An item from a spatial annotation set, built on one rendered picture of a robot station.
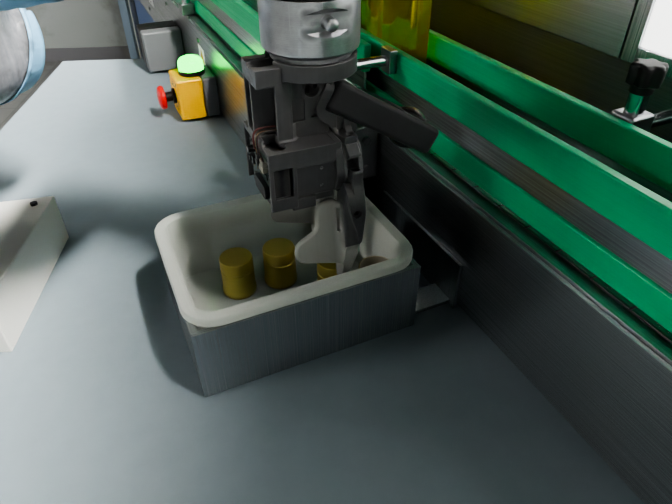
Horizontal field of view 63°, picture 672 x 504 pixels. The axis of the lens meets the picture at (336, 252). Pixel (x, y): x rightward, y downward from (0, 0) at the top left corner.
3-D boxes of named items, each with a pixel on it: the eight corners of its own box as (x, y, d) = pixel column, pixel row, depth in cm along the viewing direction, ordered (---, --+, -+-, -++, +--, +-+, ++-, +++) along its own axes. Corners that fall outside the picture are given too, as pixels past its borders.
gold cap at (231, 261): (228, 304, 56) (223, 271, 54) (219, 283, 59) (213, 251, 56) (261, 294, 57) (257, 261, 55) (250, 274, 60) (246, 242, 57)
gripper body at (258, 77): (248, 179, 50) (233, 45, 43) (334, 161, 53) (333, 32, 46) (274, 222, 45) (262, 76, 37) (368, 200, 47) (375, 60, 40)
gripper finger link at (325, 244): (294, 292, 52) (282, 201, 48) (351, 276, 53) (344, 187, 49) (306, 307, 49) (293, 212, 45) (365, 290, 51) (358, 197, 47)
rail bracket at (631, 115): (660, 201, 52) (720, 60, 44) (607, 217, 50) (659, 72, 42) (626, 181, 55) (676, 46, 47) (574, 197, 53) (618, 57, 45)
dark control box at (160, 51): (187, 69, 118) (181, 29, 113) (150, 75, 115) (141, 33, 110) (179, 58, 124) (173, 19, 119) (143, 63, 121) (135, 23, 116)
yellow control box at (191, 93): (222, 117, 98) (216, 76, 94) (180, 124, 96) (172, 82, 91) (212, 103, 103) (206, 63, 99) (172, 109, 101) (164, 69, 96)
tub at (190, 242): (416, 322, 56) (425, 255, 51) (202, 396, 49) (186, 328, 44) (344, 233, 69) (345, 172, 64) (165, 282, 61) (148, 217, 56)
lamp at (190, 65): (207, 75, 94) (205, 57, 92) (181, 78, 93) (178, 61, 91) (201, 67, 97) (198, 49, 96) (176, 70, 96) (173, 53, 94)
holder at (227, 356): (457, 309, 58) (468, 251, 54) (204, 397, 49) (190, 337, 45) (381, 226, 71) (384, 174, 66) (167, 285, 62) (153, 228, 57)
